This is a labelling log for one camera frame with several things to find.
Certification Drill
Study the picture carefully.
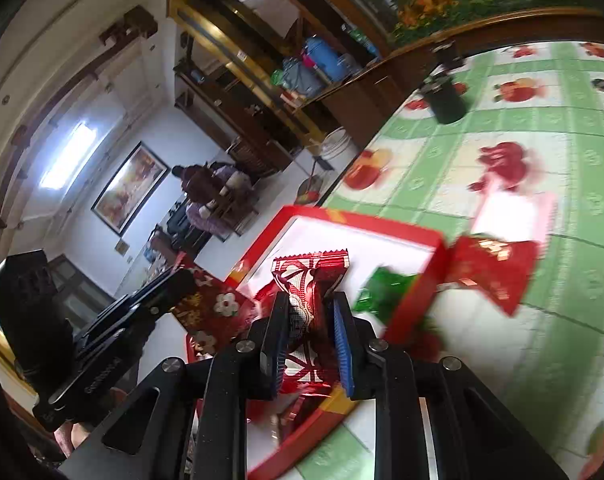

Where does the dark red patterned candy packet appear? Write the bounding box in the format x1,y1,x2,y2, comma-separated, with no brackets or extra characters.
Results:
270,249,350,393

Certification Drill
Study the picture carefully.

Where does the framed wall painting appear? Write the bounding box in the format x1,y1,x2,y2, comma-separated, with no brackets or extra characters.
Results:
90,142,168,236

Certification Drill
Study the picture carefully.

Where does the red white-print snack packet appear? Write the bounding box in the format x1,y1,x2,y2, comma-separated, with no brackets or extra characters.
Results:
444,235,540,316

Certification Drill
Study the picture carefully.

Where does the pink white snack packet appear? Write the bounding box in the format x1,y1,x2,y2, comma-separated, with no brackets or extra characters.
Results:
469,180,557,252

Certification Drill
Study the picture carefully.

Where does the white bucket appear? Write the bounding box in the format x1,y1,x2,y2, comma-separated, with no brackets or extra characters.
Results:
320,127,357,159

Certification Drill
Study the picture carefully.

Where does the red white tray box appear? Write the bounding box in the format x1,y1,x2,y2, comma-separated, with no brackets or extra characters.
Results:
191,214,445,479

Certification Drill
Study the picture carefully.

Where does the green snack packet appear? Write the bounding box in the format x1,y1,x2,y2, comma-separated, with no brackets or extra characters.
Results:
352,266,417,325

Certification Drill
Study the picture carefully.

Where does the black cup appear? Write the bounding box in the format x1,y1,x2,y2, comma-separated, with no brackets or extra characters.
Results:
418,72,467,125

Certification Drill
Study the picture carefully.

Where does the seated person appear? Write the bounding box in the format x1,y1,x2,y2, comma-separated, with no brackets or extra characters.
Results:
171,162,254,238

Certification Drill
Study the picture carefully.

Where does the person's left hand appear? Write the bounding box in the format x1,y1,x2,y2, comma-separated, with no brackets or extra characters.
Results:
54,422,93,457

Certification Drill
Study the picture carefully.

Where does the red flower snack packet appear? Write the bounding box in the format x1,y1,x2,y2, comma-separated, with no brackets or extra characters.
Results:
171,252,260,362

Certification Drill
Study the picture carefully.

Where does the blue thermos jug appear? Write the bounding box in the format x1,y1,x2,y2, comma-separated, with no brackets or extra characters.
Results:
305,36,352,82

